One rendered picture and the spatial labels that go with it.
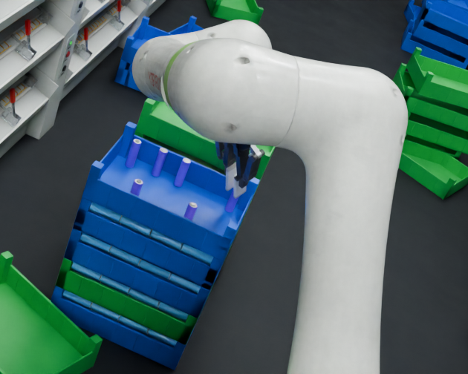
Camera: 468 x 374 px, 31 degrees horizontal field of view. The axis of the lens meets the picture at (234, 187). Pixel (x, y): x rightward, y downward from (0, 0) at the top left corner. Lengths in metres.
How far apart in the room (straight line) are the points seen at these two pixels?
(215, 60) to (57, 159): 1.39
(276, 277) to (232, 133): 1.25
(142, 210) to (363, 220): 0.72
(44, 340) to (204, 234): 0.42
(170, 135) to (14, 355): 0.57
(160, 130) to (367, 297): 1.00
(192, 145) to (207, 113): 0.93
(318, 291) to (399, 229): 1.64
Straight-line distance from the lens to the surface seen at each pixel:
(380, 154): 0.99
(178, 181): 1.75
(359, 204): 0.98
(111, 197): 1.63
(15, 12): 1.82
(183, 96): 0.96
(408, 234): 2.61
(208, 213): 1.72
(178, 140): 1.87
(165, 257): 1.66
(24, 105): 2.21
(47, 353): 1.78
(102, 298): 1.78
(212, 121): 0.95
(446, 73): 3.11
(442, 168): 3.05
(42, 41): 2.12
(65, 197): 2.17
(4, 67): 1.97
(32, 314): 1.85
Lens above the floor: 1.31
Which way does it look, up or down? 33 degrees down
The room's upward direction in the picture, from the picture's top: 23 degrees clockwise
